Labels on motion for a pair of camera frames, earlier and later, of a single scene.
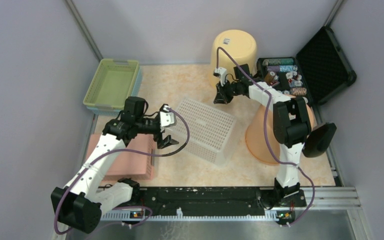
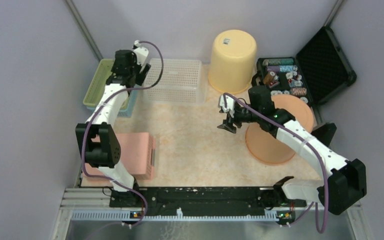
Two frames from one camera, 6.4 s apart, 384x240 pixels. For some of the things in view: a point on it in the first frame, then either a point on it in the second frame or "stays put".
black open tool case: x=319 y=71 stays put
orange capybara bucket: x=255 y=138 stays put
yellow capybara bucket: x=241 y=44 stays put
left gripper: x=166 y=142 to x=140 y=77
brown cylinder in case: x=269 y=77 stays put
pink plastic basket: x=132 y=165 stays put
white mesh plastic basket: x=212 y=132 to x=183 y=82
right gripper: x=221 y=97 to x=227 y=124
